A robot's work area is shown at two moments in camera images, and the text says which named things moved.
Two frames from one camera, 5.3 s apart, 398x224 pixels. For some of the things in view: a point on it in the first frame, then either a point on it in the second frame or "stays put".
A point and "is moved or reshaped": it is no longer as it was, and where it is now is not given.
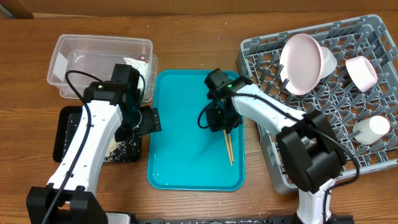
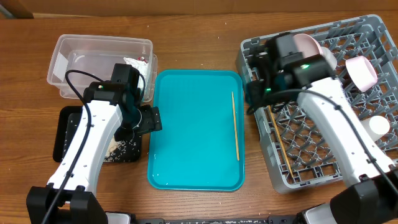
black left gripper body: x=149 y=121 stays put
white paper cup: x=372 y=129 stays put
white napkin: x=142 y=67 stays put
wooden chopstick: x=231 y=163 is moved or reshaped
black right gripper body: x=224 y=115 -> x=264 y=92
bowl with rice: x=329 y=61 stays put
